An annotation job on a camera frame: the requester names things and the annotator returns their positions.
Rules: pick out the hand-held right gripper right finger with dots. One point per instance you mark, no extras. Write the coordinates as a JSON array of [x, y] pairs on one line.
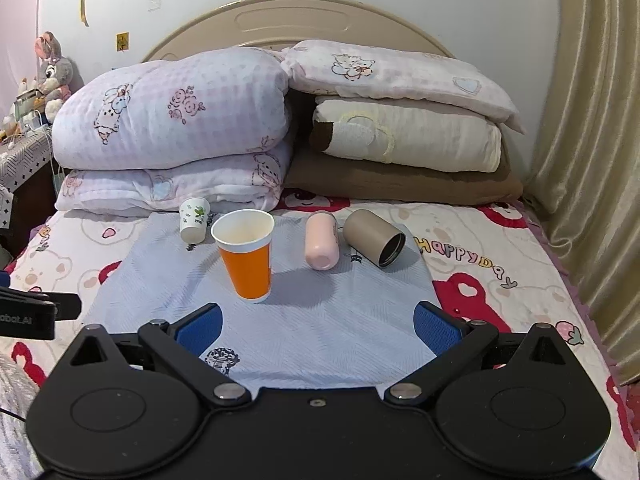
[[436, 331]]

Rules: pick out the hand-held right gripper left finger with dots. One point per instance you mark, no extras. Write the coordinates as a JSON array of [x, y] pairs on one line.
[[200, 330]]

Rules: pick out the tan cup with black inside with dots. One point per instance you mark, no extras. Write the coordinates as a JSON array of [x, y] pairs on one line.
[[367, 235]]

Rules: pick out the brown pillow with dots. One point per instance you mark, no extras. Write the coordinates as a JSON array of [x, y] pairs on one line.
[[400, 186]]

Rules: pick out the pink cup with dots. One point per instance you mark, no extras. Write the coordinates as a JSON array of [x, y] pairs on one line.
[[322, 240]]

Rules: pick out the white wall tape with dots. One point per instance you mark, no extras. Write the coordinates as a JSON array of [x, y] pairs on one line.
[[154, 2]]

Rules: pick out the cream pillow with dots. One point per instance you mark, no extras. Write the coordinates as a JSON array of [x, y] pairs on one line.
[[430, 137]]

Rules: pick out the grey plush rabbit toy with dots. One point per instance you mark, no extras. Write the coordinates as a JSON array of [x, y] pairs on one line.
[[56, 72]]

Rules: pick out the grey-blue textured cloth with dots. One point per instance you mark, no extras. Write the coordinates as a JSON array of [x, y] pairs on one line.
[[325, 320]]

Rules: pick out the pink curtain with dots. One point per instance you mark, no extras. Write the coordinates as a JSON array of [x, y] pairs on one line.
[[17, 35]]

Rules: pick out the bedside table with patterned cloth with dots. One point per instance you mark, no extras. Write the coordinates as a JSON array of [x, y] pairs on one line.
[[22, 157]]

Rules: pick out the bear print bed sheet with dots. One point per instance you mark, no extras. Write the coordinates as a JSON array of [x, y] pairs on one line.
[[500, 280]]

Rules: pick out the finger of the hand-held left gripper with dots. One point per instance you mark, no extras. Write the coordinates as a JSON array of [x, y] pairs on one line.
[[67, 306]]

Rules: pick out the folded pink checked quilt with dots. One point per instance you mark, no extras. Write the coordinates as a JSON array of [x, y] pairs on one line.
[[175, 125]]

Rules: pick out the beige curtain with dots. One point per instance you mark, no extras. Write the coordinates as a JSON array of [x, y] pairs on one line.
[[590, 160]]

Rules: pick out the small standing screen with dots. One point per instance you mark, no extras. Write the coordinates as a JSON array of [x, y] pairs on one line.
[[27, 102]]

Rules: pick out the grey fuzzy cloth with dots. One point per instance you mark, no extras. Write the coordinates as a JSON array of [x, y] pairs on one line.
[[15, 410]]

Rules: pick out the small white floral cup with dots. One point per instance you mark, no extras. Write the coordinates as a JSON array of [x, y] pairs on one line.
[[194, 220]]

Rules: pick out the pink checked bear pillow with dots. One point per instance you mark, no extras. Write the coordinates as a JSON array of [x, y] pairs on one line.
[[400, 77]]

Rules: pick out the orange paper cup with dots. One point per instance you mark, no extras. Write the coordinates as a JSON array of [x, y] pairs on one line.
[[248, 272]]

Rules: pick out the yellow wall sticker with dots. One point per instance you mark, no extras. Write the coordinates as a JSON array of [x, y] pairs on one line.
[[122, 41]]

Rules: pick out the beige bed headboard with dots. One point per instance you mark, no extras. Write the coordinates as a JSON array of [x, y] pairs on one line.
[[310, 20]]

